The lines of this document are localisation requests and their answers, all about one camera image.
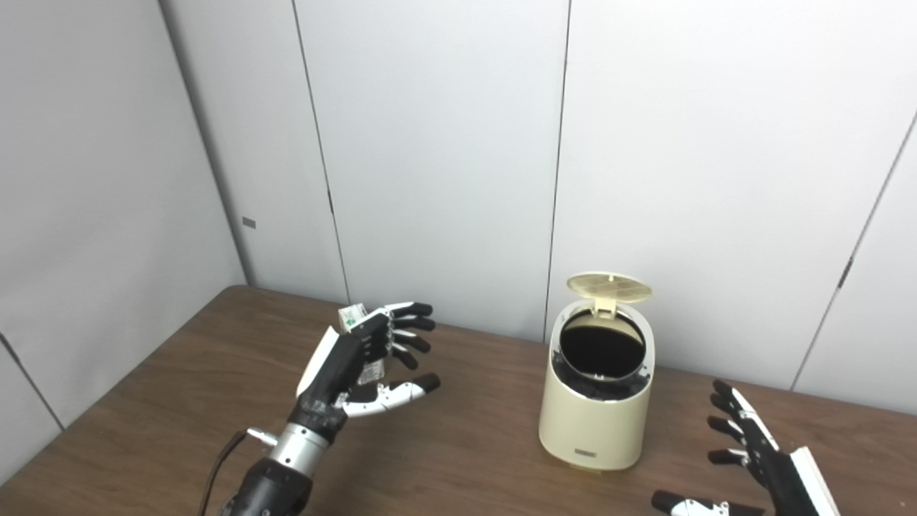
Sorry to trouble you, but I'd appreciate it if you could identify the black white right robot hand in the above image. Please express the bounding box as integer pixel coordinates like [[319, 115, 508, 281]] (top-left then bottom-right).
[[651, 380, 840, 516]]

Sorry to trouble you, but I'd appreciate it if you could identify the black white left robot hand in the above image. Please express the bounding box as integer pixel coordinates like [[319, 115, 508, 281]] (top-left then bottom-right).
[[289, 302, 441, 441]]

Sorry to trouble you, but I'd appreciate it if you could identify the white green milk carton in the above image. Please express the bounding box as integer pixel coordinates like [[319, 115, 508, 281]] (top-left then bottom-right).
[[338, 304, 388, 388]]

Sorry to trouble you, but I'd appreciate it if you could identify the cream-colored desktop bin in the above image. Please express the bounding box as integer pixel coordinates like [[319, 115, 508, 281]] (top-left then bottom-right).
[[539, 297, 656, 472]]

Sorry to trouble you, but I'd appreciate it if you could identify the round cream bin lid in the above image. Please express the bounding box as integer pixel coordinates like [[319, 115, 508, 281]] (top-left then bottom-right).
[[567, 272, 653, 314]]

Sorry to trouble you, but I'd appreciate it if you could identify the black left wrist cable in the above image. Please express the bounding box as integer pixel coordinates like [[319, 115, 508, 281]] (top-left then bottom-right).
[[198, 428, 277, 516]]

